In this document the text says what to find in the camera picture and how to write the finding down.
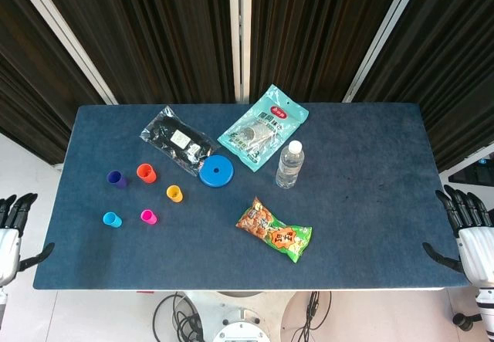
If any white frame post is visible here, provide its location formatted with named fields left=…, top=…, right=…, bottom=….
left=342, top=0, right=424, bottom=103
left=9, top=0, right=119, bottom=106
left=228, top=0, right=252, bottom=103

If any blue table cloth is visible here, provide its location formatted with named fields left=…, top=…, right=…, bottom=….
left=32, top=102, right=470, bottom=291

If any orange green snack bag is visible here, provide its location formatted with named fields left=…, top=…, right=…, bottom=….
left=235, top=196, right=313, bottom=264

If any black item in clear bag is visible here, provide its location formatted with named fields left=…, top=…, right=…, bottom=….
left=139, top=105, right=221, bottom=177

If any purple plastic cup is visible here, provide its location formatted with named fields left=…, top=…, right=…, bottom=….
left=107, top=170, right=127, bottom=189

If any black floor cable bundle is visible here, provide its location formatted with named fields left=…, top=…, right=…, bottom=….
left=152, top=291, right=204, bottom=342
left=289, top=290, right=333, bottom=342

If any blue disc with hole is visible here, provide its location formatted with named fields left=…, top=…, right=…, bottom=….
left=199, top=154, right=235, bottom=188

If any light blue plastic cup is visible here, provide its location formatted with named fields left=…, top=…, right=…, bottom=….
left=102, top=212, right=123, bottom=229

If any orange plastic cup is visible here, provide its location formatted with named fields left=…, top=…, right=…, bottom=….
left=136, top=163, right=157, bottom=185

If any dark brown pleated curtain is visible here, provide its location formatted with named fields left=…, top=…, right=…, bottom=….
left=34, top=0, right=236, bottom=106
left=353, top=0, right=494, bottom=173
left=249, top=0, right=408, bottom=103
left=0, top=0, right=105, bottom=165

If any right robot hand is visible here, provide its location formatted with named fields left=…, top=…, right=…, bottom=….
left=422, top=185, right=494, bottom=288

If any clear water bottle white cap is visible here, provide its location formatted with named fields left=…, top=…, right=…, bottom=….
left=275, top=140, right=305, bottom=189

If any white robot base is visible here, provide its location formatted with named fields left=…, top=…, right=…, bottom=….
left=184, top=290, right=306, bottom=342

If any black device with blue light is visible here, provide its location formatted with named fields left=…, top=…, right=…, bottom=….
left=447, top=156, right=494, bottom=184

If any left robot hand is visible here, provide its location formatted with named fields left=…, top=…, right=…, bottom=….
left=0, top=193, right=56, bottom=287

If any teal cleaning cloth package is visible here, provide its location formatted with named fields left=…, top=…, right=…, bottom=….
left=217, top=83, right=310, bottom=172

